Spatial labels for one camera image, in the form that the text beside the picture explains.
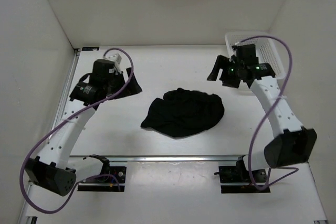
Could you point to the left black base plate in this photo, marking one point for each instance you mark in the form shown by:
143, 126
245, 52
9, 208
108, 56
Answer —
106, 184

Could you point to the white perforated plastic basket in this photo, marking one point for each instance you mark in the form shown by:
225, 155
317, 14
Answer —
266, 50

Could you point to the aluminium left rail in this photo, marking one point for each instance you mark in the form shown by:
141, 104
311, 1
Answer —
66, 88

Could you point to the aluminium rail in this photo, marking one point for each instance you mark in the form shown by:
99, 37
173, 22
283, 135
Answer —
66, 88
172, 158

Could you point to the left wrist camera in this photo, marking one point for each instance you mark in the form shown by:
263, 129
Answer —
116, 59

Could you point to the black shorts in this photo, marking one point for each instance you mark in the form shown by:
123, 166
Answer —
182, 113

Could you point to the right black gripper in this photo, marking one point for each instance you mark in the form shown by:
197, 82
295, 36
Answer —
223, 63

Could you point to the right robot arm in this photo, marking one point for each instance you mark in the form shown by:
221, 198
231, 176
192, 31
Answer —
292, 142

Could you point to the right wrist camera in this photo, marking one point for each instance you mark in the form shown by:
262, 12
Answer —
245, 55

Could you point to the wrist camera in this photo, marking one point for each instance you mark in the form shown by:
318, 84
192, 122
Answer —
116, 59
245, 55

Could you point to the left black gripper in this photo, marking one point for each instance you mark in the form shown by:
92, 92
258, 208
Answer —
132, 88

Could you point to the small dark label sticker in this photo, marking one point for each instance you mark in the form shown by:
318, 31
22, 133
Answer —
90, 48

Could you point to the aluminium front rail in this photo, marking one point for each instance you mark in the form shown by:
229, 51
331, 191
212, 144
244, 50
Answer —
172, 158

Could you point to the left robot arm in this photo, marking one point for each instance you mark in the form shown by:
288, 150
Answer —
50, 169

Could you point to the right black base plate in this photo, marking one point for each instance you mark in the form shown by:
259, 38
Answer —
235, 182

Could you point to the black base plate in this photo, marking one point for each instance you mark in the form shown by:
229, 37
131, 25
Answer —
106, 184
235, 182

